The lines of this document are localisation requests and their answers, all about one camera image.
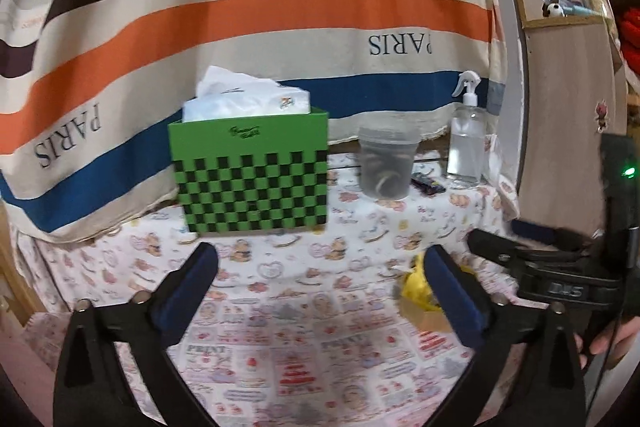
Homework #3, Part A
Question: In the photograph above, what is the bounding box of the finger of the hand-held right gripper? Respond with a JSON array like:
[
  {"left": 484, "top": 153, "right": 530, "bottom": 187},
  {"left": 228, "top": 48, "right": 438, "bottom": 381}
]
[
  {"left": 467, "top": 229, "right": 526, "bottom": 267},
  {"left": 510, "top": 219, "right": 583, "bottom": 252}
]

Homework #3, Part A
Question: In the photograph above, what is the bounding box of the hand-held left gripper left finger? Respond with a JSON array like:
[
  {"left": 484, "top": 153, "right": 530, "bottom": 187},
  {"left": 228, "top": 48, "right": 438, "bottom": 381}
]
[{"left": 52, "top": 243, "right": 219, "bottom": 427}]

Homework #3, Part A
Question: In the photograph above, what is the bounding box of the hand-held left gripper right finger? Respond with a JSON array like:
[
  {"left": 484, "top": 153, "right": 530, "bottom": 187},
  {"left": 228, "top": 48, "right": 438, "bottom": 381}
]
[{"left": 422, "top": 244, "right": 587, "bottom": 427}]

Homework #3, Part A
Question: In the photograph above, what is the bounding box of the person's right hand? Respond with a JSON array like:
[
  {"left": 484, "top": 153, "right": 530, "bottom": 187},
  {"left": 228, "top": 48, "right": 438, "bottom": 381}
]
[{"left": 575, "top": 313, "right": 640, "bottom": 370}]

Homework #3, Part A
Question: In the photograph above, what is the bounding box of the small cardboard box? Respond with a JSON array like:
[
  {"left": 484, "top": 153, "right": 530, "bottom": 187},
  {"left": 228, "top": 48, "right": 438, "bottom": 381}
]
[{"left": 397, "top": 297, "right": 453, "bottom": 334}]

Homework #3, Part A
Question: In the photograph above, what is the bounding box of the yellow cloth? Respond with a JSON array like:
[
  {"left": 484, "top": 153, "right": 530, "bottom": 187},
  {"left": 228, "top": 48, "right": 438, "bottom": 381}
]
[{"left": 400, "top": 254, "right": 443, "bottom": 313}]

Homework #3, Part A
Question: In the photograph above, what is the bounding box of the dark multicoloured small item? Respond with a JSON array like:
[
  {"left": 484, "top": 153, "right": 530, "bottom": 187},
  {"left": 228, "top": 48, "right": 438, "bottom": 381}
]
[{"left": 410, "top": 174, "right": 446, "bottom": 194}]

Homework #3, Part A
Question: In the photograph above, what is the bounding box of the clear spray bottle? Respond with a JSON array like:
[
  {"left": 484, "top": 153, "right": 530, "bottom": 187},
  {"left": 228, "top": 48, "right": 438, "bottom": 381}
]
[{"left": 445, "top": 71, "right": 487, "bottom": 190}]

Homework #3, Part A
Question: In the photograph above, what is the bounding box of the wooden cabinet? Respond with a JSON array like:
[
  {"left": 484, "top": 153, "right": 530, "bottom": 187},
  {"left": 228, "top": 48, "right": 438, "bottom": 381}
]
[{"left": 512, "top": 0, "right": 626, "bottom": 238}]

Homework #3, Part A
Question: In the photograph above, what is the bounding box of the printed tablecloth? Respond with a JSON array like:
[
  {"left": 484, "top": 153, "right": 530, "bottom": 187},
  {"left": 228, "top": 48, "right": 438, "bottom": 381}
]
[{"left": 10, "top": 157, "right": 601, "bottom": 427}]

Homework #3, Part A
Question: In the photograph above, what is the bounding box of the cartoon sticker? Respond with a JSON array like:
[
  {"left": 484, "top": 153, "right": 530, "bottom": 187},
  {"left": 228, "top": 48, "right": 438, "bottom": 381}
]
[{"left": 595, "top": 101, "right": 614, "bottom": 132}]

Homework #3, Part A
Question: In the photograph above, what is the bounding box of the green checkered box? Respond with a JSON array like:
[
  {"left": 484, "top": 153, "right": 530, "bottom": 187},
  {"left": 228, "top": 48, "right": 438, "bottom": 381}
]
[{"left": 167, "top": 107, "right": 331, "bottom": 238}]

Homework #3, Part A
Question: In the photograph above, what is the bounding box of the clear plastic container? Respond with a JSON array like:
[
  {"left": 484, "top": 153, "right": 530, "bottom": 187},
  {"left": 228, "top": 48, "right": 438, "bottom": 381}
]
[{"left": 356, "top": 126, "right": 418, "bottom": 200}]

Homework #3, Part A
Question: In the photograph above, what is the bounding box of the white tissue pack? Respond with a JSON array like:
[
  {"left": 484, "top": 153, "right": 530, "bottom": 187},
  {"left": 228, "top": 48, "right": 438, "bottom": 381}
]
[{"left": 181, "top": 66, "right": 312, "bottom": 124}]

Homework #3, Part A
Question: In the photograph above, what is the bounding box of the red knitted item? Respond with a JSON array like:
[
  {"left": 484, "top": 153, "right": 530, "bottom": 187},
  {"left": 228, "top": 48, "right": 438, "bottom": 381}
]
[{"left": 617, "top": 7, "right": 640, "bottom": 74}]

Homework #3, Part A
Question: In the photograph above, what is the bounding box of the light blue case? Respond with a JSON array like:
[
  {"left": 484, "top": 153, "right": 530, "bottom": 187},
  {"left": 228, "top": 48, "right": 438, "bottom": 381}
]
[{"left": 560, "top": 0, "right": 597, "bottom": 16}]

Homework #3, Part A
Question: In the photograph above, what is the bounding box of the striped cloth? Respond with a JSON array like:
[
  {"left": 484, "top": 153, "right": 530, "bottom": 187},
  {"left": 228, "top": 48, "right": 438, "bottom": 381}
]
[{"left": 0, "top": 0, "right": 506, "bottom": 240}]

